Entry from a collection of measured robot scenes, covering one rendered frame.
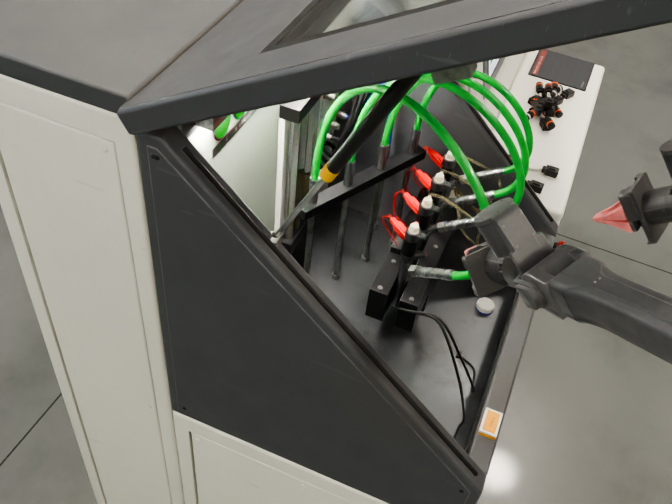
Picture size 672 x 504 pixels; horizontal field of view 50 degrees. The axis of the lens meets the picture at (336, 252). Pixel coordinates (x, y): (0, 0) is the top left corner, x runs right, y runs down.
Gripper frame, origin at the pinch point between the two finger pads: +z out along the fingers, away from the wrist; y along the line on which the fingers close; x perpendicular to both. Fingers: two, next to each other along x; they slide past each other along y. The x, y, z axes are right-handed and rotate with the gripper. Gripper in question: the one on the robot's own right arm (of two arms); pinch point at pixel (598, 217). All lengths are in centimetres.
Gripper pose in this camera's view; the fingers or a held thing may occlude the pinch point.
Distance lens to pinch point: 131.5
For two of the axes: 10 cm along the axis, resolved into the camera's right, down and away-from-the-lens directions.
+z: -6.4, 1.3, 7.6
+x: -6.0, 5.4, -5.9
